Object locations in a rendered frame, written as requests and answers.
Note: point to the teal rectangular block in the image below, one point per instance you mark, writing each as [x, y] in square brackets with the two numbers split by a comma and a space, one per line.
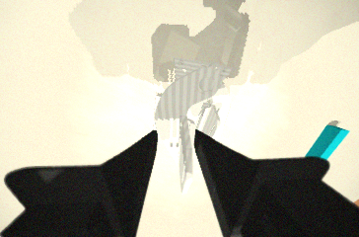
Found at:
[327, 141]

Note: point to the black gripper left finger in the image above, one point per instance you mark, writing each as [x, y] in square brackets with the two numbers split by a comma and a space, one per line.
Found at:
[120, 184]

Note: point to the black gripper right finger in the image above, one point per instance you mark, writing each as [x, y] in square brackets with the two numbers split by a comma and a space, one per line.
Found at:
[233, 179]

